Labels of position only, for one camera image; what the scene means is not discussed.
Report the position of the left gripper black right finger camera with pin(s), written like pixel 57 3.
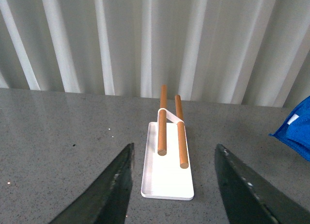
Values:
pixel 250 199

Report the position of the blue microfiber cloth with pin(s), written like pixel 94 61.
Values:
pixel 295 130

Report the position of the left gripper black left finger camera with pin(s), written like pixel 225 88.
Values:
pixel 106 200

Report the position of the white pleated curtain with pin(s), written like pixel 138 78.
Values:
pixel 254 52

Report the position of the white towel rack with wooden bars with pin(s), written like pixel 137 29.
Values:
pixel 166 171

